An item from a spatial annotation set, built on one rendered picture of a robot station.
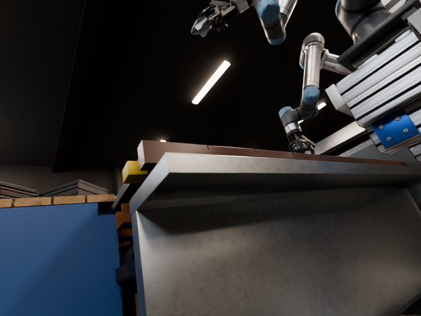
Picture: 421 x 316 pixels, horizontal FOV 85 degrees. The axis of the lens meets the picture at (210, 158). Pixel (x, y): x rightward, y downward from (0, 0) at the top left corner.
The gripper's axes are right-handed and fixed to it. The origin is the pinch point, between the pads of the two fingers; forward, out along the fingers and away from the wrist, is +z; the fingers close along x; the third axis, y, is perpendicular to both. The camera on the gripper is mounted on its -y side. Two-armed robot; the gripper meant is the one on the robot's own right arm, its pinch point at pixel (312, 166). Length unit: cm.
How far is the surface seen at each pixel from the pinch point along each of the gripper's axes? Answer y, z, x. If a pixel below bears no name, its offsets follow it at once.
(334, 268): 46, 40, 20
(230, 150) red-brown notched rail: 66, 4, 16
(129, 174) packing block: 92, 8, 8
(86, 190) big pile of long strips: 100, 3, -14
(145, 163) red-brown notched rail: 91, 9, 16
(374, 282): 30, 47, 20
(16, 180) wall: 195, -261, -626
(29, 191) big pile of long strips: 114, 1, -19
